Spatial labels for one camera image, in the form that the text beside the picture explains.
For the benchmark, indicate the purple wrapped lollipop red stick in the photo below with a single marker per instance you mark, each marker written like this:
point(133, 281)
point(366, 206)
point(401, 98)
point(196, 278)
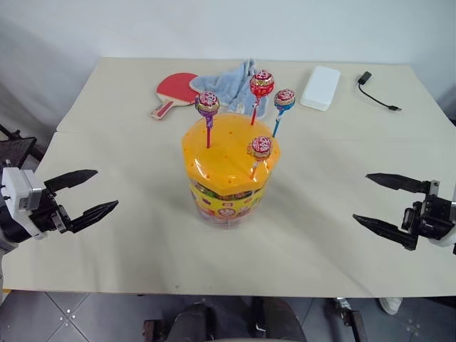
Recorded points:
point(207, 103)

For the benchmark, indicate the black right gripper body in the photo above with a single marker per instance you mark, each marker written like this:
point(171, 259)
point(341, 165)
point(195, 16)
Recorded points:
point(431, 213)

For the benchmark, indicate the light blue cloth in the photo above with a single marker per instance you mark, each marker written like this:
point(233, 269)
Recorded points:
point(228, 83)

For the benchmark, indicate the blue wrapped lollipop blue stick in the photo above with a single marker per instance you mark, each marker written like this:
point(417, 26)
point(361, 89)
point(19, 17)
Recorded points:
point(284, 99)

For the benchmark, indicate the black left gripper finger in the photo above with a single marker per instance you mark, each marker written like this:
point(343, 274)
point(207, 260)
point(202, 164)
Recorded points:
point(73, 178)
point(94, 213)

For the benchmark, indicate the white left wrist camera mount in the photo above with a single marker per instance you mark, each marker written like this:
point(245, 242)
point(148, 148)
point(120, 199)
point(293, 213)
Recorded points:
point(16, 194)

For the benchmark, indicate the black metal stand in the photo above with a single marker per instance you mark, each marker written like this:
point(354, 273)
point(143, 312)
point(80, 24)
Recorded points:
point(14, 149)

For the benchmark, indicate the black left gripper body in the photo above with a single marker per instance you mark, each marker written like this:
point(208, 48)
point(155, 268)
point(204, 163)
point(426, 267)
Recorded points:
point(48, 215)

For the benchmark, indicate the red table tennis paddle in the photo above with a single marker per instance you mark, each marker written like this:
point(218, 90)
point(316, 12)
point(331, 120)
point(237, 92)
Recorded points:
point(174, 89)

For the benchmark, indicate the dark rounded shape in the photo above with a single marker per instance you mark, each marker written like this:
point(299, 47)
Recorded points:
point(192, 322)
point(278, 320)

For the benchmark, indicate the metal table leg frame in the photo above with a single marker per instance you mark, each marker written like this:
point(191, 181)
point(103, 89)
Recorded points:
point(351, 320)

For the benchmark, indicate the lollipop jar with orange lid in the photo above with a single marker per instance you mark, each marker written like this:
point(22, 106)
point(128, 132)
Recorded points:
point(228, 167)

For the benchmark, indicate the orange wrapped lollipop orange stick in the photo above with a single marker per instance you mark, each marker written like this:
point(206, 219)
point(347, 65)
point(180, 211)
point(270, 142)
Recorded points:
point(260, 147)

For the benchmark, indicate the white rectangular box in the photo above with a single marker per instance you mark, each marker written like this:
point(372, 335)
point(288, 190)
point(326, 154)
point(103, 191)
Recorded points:
point(320, 87)

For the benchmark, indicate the white shoe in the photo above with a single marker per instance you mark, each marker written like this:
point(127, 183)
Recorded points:
point(390, 305)

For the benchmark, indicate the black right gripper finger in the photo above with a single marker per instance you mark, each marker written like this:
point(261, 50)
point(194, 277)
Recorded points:
point(386, 229)
point(399, 182)

